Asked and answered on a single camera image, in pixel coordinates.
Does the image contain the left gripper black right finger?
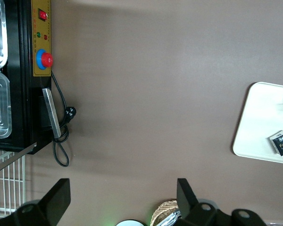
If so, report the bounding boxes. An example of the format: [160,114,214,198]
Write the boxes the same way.
[176,178,218,226]

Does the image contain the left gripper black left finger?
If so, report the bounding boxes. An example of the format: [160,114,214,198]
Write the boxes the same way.
[13,178,72,226]

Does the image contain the beige plastic tray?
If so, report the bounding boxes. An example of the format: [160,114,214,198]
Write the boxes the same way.
[232,81,283,165]

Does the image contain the aluminium foil container stack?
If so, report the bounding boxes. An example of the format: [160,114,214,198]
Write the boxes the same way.
[158,208,183,226]

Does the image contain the light wicker basket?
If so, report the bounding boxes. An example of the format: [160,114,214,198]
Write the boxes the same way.
[150,199,180,226]

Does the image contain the black sealing machine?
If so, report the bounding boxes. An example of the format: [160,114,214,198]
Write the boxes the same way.
[0,0,62,155]

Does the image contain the black Face box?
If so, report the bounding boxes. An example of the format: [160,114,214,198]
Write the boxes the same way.
[269,129,283,157]

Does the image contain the white wire rack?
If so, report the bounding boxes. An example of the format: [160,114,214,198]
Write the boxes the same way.
[0,150,27,218]

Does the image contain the sealer lever with black handle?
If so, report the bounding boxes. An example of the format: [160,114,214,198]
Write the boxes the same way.
[0,142,38,177]

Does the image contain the black power cable with plug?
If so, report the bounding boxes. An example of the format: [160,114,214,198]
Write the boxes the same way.
[50,70,77,168]

